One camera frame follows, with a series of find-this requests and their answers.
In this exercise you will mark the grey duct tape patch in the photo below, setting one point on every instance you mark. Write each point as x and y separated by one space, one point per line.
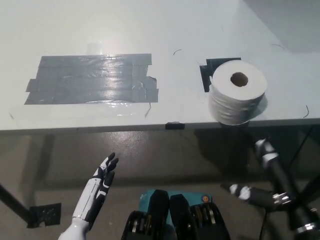
92 80

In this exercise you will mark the robot body black teal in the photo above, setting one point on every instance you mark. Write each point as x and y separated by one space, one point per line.
180 217

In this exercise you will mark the white toilet paper roll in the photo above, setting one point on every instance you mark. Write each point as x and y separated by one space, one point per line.
232 105

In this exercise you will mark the black table leg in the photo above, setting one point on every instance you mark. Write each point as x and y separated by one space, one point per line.
15 202
308 188

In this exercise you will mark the wide clear tape strip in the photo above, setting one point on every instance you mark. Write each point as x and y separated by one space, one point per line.
75 111

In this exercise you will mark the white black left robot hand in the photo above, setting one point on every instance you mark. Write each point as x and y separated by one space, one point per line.
96 187

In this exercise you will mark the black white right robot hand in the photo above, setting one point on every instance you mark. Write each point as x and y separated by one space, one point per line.
282 182

